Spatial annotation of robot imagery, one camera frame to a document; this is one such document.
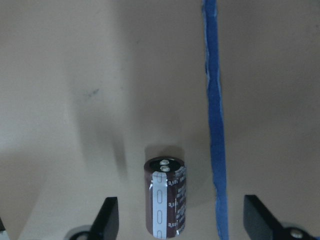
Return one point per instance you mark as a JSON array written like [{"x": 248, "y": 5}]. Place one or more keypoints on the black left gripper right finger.
[{"x": 259, "y": 222}]

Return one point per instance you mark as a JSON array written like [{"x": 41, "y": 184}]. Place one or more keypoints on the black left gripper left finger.
[{"x": 106, "y": 223}]

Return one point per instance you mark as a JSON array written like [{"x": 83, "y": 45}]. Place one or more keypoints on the dark brown cylindrical capacitor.
[{"x": 165, "y": 196}]

